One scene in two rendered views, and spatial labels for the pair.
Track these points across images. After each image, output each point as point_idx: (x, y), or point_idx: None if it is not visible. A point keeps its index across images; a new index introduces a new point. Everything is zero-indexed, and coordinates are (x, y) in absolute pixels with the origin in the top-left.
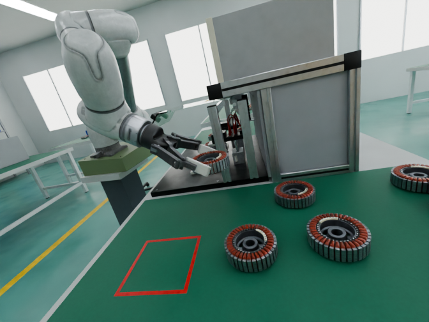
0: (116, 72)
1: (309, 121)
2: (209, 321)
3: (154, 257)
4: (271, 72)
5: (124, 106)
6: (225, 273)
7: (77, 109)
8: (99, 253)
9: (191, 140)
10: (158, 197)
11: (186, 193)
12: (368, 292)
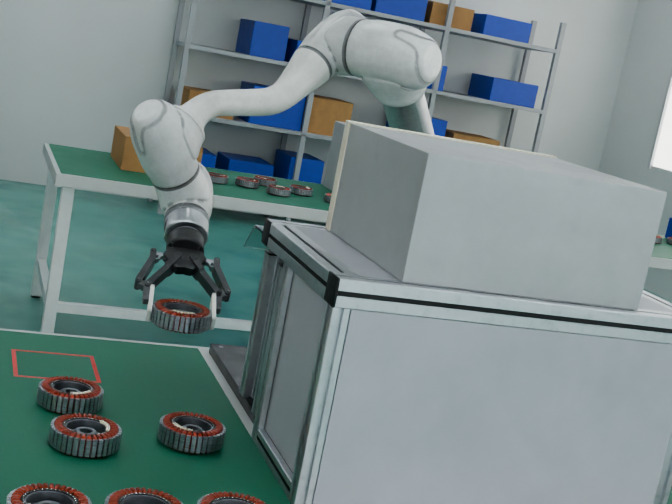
0: (164, 152)
1: (298, 359)
2: None
3: (62, 361)
4: (293, 244)
5: (183, 190)
6: (37, 391)
7: None
8: (71, 336)
9: (220, 282)
10: (206, 357)
11: (220, 375)
12: (12, 442)
